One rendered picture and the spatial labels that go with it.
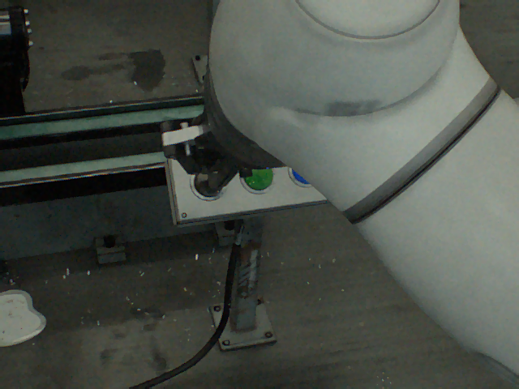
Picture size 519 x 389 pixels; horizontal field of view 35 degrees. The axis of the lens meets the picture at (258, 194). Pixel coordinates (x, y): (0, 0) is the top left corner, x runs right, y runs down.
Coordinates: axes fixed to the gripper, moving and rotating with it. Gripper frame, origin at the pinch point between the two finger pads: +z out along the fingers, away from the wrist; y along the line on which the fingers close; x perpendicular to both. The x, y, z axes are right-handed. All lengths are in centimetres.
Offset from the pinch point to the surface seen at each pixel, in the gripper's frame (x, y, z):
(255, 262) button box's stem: 8.0, -5.8, 19.6
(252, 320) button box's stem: 14.4, -5.9, 27.8
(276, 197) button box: 2.5, -6.6, 8.2
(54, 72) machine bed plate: -31, 13, 66
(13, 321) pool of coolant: 9.9, 22.0, 34.0
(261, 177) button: 0.5, -5.2, 7.4
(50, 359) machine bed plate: 15.0, 18.1, 30.2
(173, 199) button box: 1.2, 3.5, 9.3
